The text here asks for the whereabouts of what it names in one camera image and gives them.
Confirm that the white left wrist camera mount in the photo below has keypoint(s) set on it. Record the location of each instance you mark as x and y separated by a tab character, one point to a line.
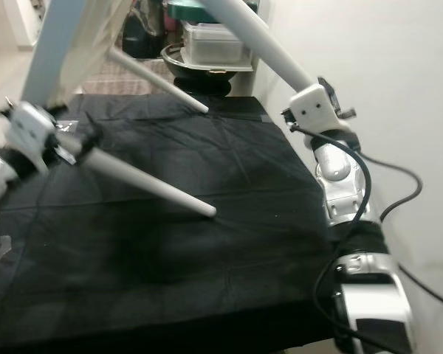
29	133

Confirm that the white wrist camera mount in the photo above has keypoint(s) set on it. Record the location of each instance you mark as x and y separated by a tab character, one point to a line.
314	107
29	133

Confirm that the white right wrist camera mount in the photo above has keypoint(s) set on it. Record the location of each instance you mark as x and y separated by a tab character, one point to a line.
314	107

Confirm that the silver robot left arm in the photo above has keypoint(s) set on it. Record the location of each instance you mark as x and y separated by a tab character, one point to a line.
0	177

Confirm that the black wok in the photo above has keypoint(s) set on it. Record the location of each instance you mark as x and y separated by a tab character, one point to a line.
199	80

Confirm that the clear plastic storage bin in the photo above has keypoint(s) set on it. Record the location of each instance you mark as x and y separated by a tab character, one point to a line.
214	44

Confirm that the white plastic children table top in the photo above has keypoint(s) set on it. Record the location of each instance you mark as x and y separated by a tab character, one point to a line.
66	44

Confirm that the patterned cloth covered table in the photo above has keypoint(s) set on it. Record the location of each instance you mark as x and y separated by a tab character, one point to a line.
125	85

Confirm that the black tablecloth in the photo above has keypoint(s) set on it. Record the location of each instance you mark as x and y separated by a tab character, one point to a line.
177	280

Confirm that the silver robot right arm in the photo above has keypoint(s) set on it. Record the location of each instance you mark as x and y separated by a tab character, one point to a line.
343	184

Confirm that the dark green pot lid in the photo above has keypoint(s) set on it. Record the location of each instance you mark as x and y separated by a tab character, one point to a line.
188	9

